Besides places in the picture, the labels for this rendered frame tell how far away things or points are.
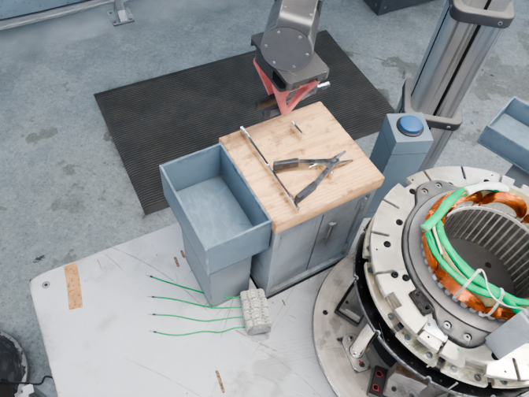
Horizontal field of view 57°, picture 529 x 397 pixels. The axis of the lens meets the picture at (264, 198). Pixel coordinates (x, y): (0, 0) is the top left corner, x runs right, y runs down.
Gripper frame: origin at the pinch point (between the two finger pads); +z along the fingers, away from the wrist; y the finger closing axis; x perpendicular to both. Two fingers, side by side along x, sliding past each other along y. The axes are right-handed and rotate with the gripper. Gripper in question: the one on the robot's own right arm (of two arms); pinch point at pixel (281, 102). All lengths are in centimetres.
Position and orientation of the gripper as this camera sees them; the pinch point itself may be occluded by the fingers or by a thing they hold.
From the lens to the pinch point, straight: 72.6
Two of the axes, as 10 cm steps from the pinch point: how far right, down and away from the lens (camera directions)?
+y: 4.9, 7.5, -4.4
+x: 8.6, -3.7, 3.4
